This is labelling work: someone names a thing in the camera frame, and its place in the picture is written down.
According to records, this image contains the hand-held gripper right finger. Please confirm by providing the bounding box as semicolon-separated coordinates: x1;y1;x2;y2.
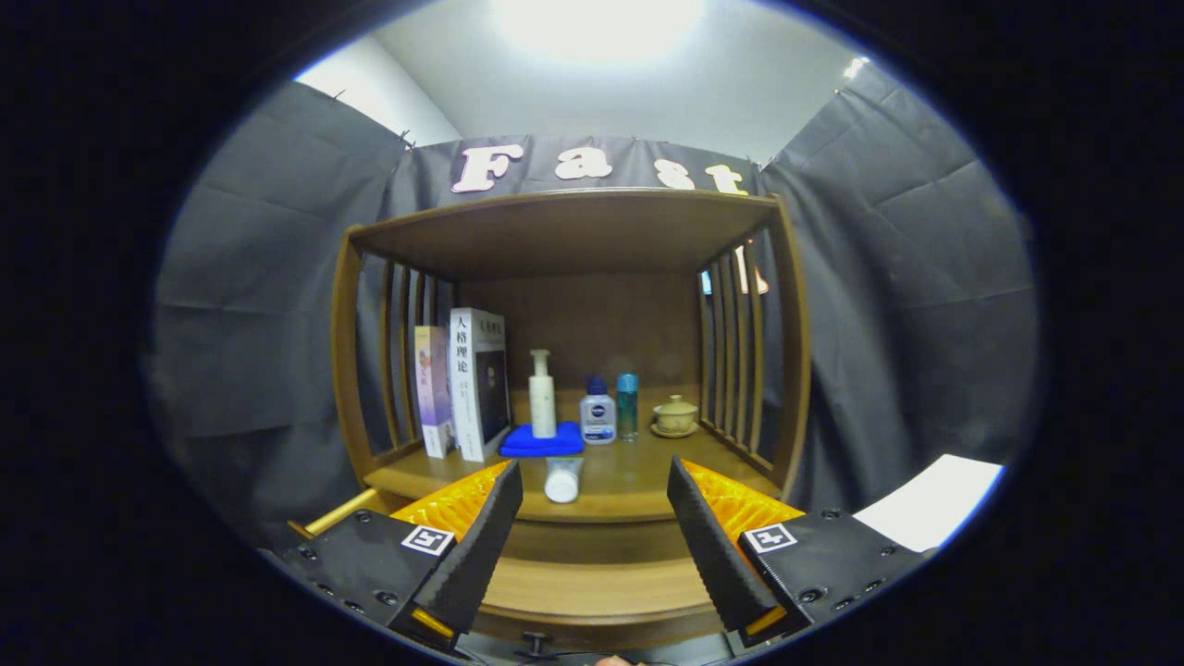
666;454;937;648

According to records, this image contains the wooden countertop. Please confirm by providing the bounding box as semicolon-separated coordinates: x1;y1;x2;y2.
364;388;783;524

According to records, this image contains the brown wooden cabinet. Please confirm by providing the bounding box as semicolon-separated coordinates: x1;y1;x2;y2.
331;188;812;565

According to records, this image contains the teal slim bottle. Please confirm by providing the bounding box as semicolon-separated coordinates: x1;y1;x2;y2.
616;373;639;442

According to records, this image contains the blue folded cloth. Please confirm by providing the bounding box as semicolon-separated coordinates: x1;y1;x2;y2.
499;422;586;459

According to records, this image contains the purple book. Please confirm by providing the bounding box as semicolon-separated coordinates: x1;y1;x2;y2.
413;325;456;459

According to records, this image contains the wooden drawer with black knob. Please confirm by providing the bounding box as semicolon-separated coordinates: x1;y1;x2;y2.
287;487;741;660

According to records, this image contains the white bottle with blue pump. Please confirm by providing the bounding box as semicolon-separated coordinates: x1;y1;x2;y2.
579;376;618;446

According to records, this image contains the yellow lidded teacup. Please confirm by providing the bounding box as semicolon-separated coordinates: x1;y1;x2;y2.
654;395;699;432

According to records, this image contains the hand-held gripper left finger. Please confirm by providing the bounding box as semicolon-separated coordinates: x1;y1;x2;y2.
277;460;524;653

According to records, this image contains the thick white book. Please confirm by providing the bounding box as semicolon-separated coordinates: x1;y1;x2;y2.
449;307;512;463

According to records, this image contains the white flat panel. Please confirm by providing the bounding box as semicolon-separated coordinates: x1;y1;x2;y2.
851;453;1005;554

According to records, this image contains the tall white pump bottle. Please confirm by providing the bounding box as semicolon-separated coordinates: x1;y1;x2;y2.
528;349;558;439

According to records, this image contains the white squeeze tube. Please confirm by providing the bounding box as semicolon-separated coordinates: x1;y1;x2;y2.
544;456;585;504

